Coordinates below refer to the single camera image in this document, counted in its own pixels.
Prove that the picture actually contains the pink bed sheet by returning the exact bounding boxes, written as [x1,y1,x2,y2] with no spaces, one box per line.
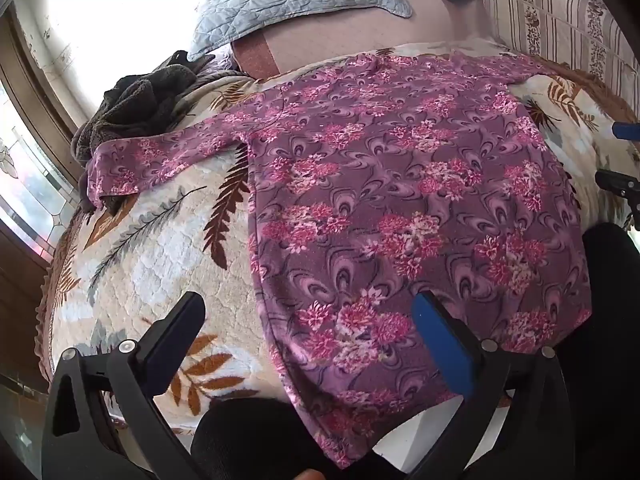
[232,0,506,83]

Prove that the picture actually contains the cream leaf-print blanket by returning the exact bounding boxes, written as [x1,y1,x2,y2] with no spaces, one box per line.
[37,45,640,436]

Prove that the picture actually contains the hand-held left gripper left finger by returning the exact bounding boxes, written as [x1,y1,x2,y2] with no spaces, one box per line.
[41,291,207,480]

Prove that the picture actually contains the stained glass window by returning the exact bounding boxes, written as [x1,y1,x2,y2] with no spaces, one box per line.
[0,80,81,251]

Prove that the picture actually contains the striped floral cushion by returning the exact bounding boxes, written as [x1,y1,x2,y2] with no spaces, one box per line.
[480,0,640,111]

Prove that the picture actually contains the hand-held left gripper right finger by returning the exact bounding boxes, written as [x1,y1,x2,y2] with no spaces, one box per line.
[405,290,577,480]

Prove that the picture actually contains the grey quilted pillow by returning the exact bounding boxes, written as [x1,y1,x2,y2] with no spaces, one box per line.
[187,0,413,61]

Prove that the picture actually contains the wooden window frame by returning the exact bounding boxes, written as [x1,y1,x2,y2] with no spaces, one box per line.
[0,7,91,171]

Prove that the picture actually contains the dark grey cloth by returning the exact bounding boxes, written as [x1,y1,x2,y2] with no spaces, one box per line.
[70,50,216,211]

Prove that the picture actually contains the purple floral shirt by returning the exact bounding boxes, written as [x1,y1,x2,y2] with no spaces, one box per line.
[86,52,593,468]

